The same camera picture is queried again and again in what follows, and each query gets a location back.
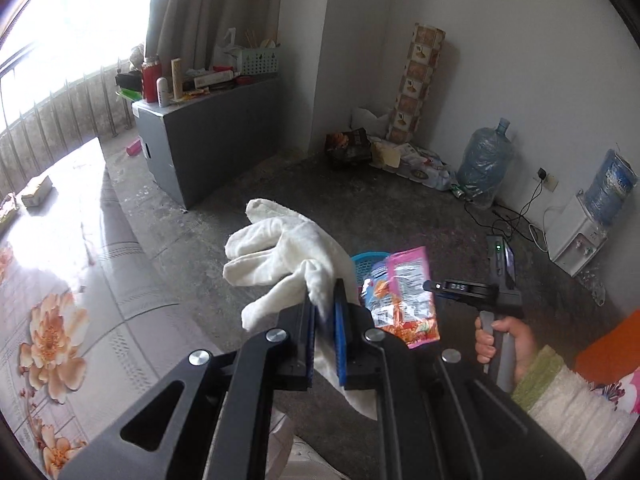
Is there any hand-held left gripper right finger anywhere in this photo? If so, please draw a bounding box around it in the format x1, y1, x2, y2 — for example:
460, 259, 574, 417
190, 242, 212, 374
334, 277, 588, 480

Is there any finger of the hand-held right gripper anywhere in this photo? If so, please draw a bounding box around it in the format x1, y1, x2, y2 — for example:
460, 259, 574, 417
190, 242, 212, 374
422, 279, 496, 303

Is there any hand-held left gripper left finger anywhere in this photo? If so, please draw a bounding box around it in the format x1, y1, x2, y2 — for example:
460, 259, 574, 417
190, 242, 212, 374
60, 287, 317, 480

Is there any pink orange snack packet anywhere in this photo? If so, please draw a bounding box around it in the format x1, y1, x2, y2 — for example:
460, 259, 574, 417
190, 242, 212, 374
361, 246, 441, 350

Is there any blue plastic wastebasket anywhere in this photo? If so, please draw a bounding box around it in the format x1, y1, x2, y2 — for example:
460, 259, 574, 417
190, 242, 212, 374
350, 251, 393, 306

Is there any white cloth glove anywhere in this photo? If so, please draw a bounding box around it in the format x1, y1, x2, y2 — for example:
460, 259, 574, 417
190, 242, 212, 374
222, 198, 381, 421

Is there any person's right forearm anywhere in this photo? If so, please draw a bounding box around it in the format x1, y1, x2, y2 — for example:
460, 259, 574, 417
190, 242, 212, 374
511, 344, 640, 480

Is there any person's right hand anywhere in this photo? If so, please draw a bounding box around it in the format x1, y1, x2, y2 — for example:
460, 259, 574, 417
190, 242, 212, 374
474, 317, 540, 382

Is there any white water dispenser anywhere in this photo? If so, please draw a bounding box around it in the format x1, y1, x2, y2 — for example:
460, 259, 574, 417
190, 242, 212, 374
547, 192, 610, 277

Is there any orange cloth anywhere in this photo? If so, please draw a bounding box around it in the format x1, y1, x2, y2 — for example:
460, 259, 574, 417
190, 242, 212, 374
574, 307, 640, 413

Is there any empty clear water jug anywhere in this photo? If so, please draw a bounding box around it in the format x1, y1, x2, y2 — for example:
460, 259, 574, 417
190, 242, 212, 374
457, 117, 516, 208

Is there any pile of white packaging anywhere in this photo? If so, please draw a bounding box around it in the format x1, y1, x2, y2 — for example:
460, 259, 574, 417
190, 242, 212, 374
370, 137, 458, 192

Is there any blue full water jug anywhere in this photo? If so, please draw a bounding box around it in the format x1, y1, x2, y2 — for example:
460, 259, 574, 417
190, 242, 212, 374
582, 149, 639, 228

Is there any black snack bag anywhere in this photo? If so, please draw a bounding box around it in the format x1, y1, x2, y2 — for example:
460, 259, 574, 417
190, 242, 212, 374
326, 128, 373, 168

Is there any patterned paper roll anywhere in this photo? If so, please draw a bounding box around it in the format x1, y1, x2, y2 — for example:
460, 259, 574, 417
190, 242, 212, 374
386, 22, 447, 143

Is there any grey cabinet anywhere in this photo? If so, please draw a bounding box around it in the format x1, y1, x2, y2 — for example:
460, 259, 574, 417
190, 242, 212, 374
132, 75, 282, 211

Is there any floral plastic tablecloth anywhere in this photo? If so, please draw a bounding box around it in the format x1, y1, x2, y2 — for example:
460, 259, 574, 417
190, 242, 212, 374
0, 136, 241, 480

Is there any white red carton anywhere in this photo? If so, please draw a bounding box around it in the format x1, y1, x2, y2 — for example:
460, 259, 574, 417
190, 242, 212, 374
192, 71, 236, 88

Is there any white plastic basket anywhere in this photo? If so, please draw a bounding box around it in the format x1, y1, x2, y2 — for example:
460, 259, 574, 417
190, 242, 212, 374
235, 46, 281, 77

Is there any beige cylinder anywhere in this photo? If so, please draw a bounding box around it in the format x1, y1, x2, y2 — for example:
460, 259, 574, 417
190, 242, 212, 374
170, 57, 185, 102

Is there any white plastic bag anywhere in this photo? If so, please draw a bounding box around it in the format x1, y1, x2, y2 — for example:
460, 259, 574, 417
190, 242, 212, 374
214, 27, 238, 66

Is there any red thermos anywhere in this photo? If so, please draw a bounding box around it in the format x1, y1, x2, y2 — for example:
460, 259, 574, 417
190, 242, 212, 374
141, 54, 161, 105

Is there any small beige box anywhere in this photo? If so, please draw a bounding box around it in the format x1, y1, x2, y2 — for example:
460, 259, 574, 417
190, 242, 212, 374
20, 175, 54, 208

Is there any black box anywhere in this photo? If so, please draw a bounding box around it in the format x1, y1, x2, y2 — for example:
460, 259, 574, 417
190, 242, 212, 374
115, 71, 146, 92

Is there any metal window railing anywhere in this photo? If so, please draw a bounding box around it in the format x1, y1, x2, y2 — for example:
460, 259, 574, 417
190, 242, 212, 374
0, 57, 151, 196

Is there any beige curtain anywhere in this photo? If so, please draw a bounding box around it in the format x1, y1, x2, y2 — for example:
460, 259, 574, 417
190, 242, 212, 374
145, 0, 286, 68

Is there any glass window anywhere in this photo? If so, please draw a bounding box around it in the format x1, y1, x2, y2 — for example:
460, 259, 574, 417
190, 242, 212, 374
0, 0, 156, 106

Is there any black cable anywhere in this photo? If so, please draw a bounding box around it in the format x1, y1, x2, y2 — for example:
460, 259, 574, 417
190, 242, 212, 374
465, 180, 551, 253

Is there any white wall socket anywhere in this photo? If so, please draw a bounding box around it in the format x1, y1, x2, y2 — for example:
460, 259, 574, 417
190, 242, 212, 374
536, 167, 561, 193

